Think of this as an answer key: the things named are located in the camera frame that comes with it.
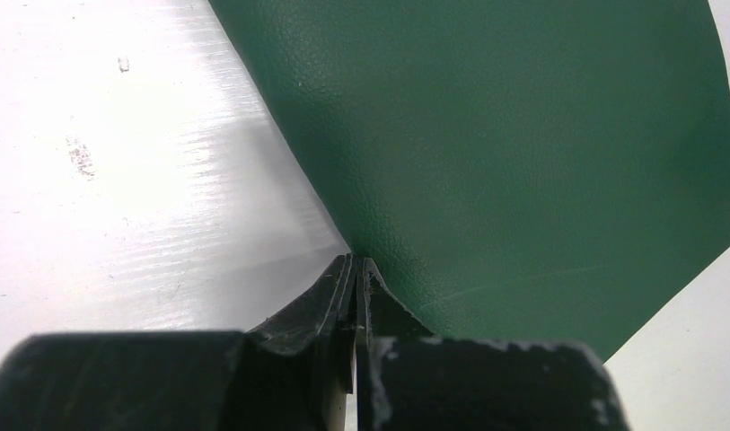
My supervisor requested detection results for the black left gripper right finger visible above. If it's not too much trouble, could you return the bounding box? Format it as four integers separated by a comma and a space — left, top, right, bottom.
356, 258, 629, 430

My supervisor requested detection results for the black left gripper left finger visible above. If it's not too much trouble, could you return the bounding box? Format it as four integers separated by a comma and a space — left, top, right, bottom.
0, 255, 356, 430

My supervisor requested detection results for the green placemat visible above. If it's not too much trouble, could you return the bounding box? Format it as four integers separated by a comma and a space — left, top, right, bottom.
212, 1, 730, 357

